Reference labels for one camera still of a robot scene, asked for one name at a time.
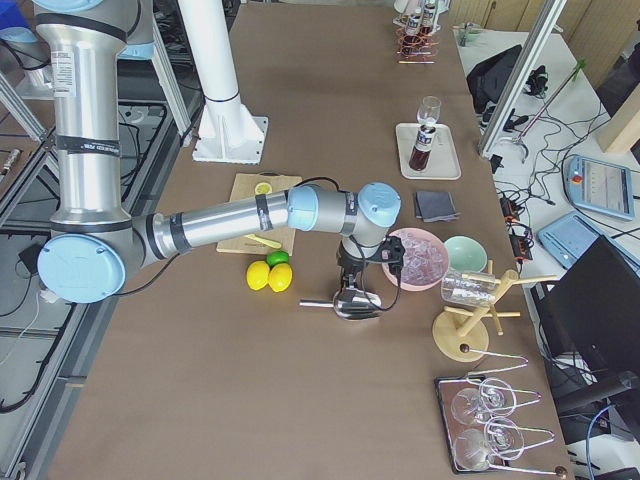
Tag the lemon half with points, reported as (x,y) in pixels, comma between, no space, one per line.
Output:
(263,188)

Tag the wooden cutting board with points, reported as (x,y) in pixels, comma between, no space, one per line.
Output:
(243,187)

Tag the white cup rack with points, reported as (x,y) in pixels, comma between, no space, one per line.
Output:
(404,8)

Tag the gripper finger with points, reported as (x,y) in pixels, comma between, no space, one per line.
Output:
(347,290)
(369,299)

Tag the wooden glass tree stand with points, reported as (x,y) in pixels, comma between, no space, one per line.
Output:
(458,330)

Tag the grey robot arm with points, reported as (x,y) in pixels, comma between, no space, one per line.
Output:
(96,245)

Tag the green bowl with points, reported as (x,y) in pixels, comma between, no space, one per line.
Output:
(466,254)

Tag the pink ice bowl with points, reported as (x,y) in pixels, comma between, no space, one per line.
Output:
(426,259)

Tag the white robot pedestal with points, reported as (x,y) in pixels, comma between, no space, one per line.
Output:
(228,132)

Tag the green lime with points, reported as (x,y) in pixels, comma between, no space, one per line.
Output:
(277,257)

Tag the black monitor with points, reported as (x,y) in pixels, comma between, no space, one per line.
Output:
(596,303)

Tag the clear wine glass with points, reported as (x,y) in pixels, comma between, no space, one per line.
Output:
(429,111)

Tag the wine glass rack tray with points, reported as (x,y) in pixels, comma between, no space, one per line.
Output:
(477,416)

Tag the grey folded cloth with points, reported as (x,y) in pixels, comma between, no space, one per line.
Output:
(433,206)

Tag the blue teach pendant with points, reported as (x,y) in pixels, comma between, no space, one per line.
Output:
(599,186)
(569,237)

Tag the yellow lemon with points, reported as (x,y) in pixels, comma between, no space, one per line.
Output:
(280,277)
(257,275)

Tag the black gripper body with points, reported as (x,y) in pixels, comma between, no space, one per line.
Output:
(350,261)

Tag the copper wire bottle basket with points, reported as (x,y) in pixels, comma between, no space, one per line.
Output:
(423,53)

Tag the tea bottle white cap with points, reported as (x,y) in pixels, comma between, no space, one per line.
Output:
(422,147)

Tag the metal ice scoop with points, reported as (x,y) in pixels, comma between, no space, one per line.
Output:
(355,311)

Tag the cream rabbit tray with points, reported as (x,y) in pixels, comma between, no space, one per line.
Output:
(443,163)

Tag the glass jar on stand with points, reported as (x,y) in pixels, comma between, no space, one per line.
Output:
(469,288)

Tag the aluminium frame post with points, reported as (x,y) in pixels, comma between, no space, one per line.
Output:
(535,42)

